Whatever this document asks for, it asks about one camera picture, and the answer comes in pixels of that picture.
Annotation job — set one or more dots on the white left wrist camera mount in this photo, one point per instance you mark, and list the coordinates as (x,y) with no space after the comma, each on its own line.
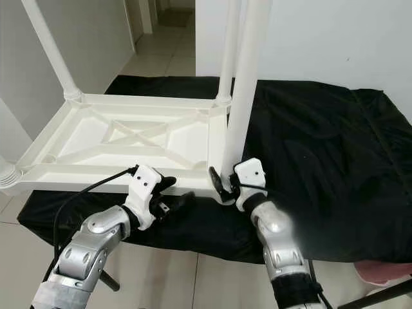
(145,183)

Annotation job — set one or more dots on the black metal stand leg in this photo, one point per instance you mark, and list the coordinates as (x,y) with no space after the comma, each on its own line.
(112,282)

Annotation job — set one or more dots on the black metal bar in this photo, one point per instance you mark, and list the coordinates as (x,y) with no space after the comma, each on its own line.
(380,295)

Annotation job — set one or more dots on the black table cloth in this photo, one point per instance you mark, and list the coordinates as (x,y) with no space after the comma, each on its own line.
(347,180)

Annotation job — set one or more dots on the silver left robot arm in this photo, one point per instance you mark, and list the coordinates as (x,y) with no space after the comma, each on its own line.
(96,248)

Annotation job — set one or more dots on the pink seat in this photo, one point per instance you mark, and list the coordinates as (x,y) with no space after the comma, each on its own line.
(386,271)

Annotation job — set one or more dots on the beige door frame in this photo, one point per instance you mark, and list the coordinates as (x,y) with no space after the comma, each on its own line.
(147,13)

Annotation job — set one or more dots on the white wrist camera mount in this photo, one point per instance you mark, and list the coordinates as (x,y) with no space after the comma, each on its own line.
(251,172)
(145,183)

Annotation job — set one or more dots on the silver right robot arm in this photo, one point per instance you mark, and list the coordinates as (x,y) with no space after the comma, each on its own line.
(277,232)

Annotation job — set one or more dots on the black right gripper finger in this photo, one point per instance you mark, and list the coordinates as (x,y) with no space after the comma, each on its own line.
(215,179)

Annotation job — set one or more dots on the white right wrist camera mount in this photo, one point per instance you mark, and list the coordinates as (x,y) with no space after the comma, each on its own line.
(251,172)

